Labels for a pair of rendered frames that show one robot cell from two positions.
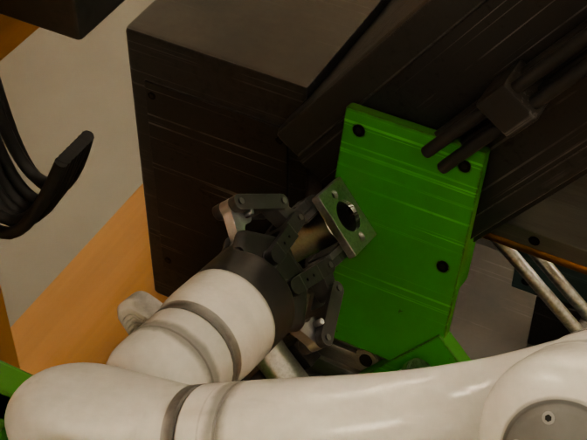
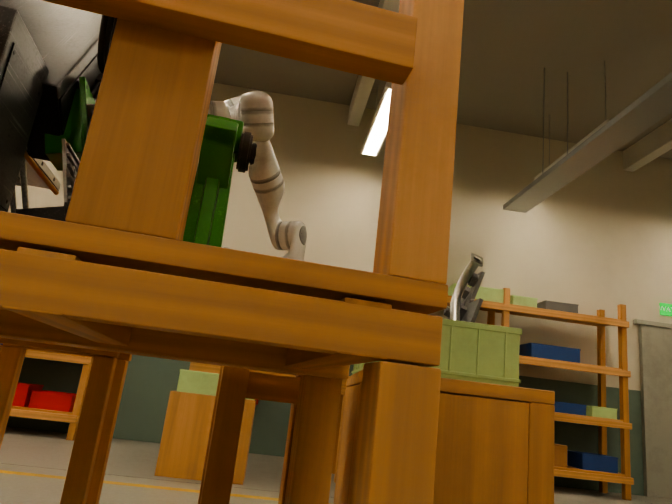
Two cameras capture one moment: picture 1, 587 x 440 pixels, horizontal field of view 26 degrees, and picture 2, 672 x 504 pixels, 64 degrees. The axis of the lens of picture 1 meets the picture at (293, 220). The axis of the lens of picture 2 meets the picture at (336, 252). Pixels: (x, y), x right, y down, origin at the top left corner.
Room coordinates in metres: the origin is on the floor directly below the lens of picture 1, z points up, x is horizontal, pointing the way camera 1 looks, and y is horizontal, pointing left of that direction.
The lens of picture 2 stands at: (0.95, 1.07, 0.70)
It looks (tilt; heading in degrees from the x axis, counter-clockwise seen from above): 15 degrees up; 231
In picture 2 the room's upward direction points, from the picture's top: 7 degrees clockwise
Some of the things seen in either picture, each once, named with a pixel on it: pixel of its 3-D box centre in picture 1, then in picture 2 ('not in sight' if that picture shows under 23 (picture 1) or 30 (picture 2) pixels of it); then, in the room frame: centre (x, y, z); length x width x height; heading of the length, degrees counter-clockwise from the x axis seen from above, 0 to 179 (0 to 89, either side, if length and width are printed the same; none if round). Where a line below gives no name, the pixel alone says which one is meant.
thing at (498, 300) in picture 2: not in sight; (496, 381); (-4.72, -2.64, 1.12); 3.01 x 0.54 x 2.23; 146
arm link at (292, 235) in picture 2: not in sight; (289, 248); (0.03, -0.29, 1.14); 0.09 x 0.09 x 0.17; 30
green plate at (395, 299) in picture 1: (410, 220); (74, 133); (0.73, -0.09, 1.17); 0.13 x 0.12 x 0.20; 152
